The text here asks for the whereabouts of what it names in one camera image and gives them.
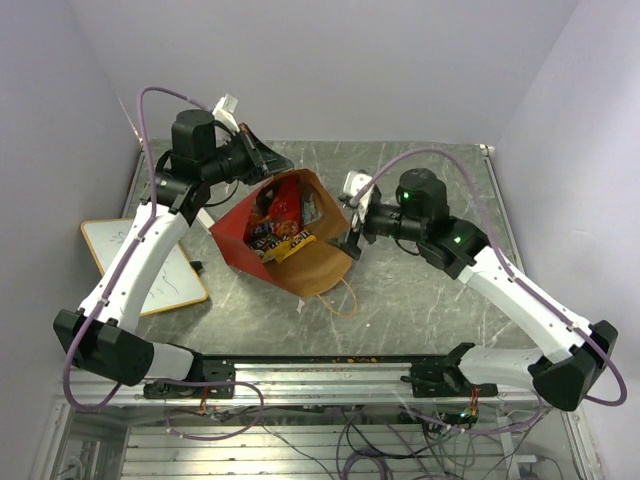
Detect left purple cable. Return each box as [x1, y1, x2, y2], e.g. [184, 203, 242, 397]
[64, 85, 226, 412]

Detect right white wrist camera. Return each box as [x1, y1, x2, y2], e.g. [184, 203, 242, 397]
[341, 170, 375, 229]

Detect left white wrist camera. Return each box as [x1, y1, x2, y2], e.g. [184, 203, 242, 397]
[212, 93, 240, 133]

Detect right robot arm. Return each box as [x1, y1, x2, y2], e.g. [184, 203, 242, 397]
[328, 168, 618, 411]

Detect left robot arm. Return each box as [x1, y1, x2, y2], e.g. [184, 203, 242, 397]
[53, 109, 293, 397]

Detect loose cables under table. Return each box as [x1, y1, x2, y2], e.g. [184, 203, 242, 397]
[164, 389, 546, 480]

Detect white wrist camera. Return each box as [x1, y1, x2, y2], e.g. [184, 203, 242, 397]
[212, 93, 240, 133]
[341, 170, 375, 229]

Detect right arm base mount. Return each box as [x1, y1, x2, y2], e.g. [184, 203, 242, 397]
[400, 342, 499, 398]

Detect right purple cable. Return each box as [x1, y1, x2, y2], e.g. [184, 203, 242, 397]
[349, 145, 629, 406]

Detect purple m&m pack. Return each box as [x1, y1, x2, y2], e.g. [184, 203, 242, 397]
[248, 221, 281, 252]

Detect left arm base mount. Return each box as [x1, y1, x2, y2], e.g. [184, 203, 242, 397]
[143, 357, 236, 400]

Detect red candy bag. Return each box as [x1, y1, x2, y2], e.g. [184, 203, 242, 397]
[255, 176, 302, 238]

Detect purple cable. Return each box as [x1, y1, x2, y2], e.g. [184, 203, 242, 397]
[349, 145, 629, 406]
[64, 85, 226, 412]

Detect red paper bag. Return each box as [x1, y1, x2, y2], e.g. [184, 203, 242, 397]
[210, 169, 352, 304]

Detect small whiteboard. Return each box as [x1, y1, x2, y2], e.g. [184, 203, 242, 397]
[80, 212, 208, 323]

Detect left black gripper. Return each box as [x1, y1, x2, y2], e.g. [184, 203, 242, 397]
[202, 124, 295, 187]

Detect white blue snack wrapper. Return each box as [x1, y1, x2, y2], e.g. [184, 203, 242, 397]
[301, 193, 323, 227]

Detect aluminium frame rail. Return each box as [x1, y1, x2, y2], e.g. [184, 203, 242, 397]
[71, 363, 537, 407]

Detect white eraser marker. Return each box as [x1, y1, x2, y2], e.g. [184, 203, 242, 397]
[196, 209, 215, 231]

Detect yellow m&m pack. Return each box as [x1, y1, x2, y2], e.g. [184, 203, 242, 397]
[259, 230, 316, 264]

